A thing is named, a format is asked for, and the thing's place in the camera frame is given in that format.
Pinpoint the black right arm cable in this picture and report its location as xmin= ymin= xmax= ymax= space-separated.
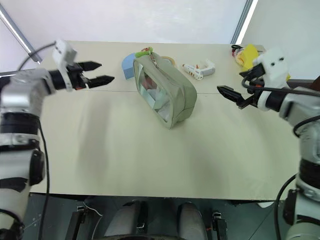
xmin=273 ymin=173 xmax=298 ymax=240

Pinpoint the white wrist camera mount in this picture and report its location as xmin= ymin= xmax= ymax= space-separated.
xmin=252 ymin=47 xmax=292 ymax=111
xmin=51 ymin=39 xmax=78 ymax=92

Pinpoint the black strap bracket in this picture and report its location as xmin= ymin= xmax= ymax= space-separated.
xmin=65 ymin=205 xmax=89 ymax=240
xmin=211 ymin=211 xmax=230 ymax=240

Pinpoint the beige tape roll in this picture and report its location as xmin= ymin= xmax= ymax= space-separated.
xmin=161 ymin=56 xmax=177 ymax=68

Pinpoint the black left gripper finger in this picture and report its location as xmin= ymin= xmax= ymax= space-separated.
xmin=86 ymin=74 xmax=116 ymax=89
xmin=80 ymin=60 xmax=103 ymax=72

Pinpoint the grey rounded leg cover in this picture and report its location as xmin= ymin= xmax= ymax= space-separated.
xmin=177 ymin=201 xmax=209 ymax=240
xmin=104 ymin=199 xmax=149 ymax=238

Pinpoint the brown object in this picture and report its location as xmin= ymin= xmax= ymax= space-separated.
xmin=310 ymin=74 xmax=320 ymax=92

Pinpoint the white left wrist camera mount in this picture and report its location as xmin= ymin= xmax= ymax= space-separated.
xmin=51 ymin=39 xmax=78 ymax=92

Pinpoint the yellow object with scissors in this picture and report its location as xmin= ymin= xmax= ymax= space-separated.
xmin=236 ymin=44 xmax=261 ymax=71

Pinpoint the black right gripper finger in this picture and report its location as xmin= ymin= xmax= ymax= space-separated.
xmin=239 ymin=63 xmax=266 ymax=80
xmin=216 ymin=85 xmax=251 ymax=110

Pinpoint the red white small bundle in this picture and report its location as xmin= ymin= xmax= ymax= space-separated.
xmin=231 ymin=44 xmax=245 ymax=60

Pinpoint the blue foam block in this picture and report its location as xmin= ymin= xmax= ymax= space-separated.
xmin=121 ymin=52 xmax=137 ymax=81

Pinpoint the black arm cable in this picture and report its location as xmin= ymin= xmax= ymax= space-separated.
xmin=273 ymin=173 xmax=298 ymax=240
xmin=18 ymin=41 xmax=56 ymax=240

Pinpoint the green zippered pouch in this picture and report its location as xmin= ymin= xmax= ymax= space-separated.
xmin=132 ymin=51 xmax=198 ymax=130

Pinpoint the white hot glue gun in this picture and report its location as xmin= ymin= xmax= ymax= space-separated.
xmin=181 ymin=59 xmax=216 ymax=82

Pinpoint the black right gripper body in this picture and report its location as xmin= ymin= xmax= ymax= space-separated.
xmin=246 ymin=74 xmax=263 ymax=109

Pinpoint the white light strip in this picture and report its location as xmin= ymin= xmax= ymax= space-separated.
xmin=0 ymin=3 xmax=43 ymax=65
xmin=229 ymin=0 xmax=260 ymax=45

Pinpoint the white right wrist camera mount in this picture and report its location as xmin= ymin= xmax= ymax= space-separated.
xmin=252 ymin=47 xmax=292 ymax=111

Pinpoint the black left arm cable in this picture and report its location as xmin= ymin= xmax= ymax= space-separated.
xmin=18 ymin=41 xmax=56 ymax=240

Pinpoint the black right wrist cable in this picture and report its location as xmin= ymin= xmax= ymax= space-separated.
xmin=241 ymin=74 xmax=320 ymax=97

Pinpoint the green zipper pull charm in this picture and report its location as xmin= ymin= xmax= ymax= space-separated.
xmin=134 ymin=46 xmax=154 ymax=59

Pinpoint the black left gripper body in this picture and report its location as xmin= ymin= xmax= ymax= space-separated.
xmin=65 ymin=62 xmax=91 ymax=90

